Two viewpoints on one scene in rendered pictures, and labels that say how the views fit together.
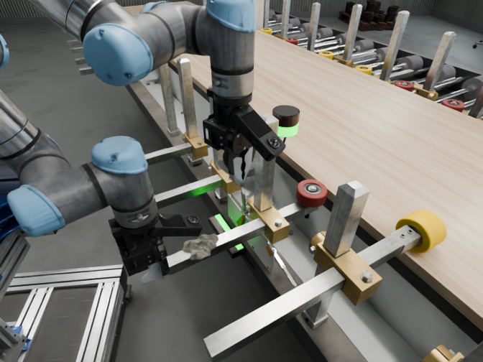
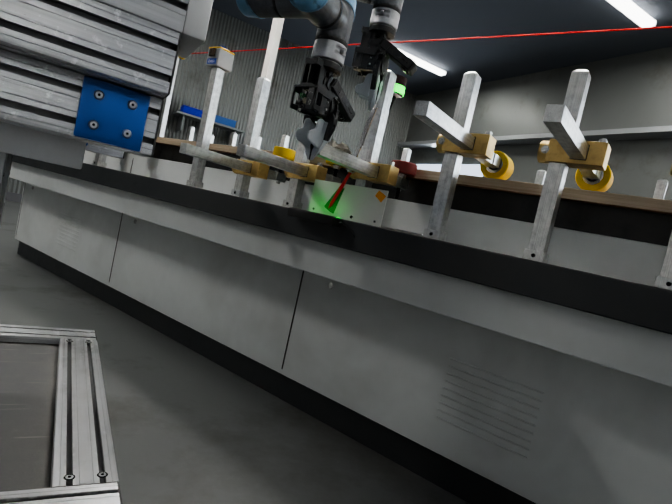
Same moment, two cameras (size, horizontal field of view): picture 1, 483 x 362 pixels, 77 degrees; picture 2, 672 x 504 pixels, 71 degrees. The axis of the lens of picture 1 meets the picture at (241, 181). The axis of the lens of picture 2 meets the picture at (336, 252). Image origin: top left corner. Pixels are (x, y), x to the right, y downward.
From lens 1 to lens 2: 1.12 m
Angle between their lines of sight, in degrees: 42
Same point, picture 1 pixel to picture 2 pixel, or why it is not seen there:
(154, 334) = (137, 443)
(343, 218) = (469, 93)
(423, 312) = (513, 235)
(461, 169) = not seen: hidden behind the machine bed
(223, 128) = (375, 49)
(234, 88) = (392, 18)
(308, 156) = not seen: hidden behind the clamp
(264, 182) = (379, 129)
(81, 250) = not seen: outside the picture
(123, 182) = (349, 13)
